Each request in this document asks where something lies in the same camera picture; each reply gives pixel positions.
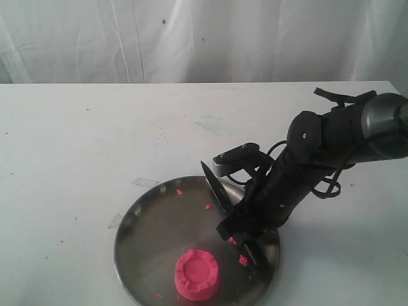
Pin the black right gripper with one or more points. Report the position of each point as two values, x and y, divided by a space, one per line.
277 187

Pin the black serrated knife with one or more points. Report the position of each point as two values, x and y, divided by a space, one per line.
252 248

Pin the pink play dough lump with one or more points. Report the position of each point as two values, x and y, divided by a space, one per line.
197 275

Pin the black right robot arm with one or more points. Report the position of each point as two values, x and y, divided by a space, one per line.
358 129

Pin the round steel plate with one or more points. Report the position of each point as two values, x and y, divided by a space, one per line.
161 226

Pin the clear tape strip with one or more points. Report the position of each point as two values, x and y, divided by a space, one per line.
115 222
145 183

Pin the white backdrop curtain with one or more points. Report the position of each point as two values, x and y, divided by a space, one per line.
203 41

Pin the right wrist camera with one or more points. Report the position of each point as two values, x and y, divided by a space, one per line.
246 157

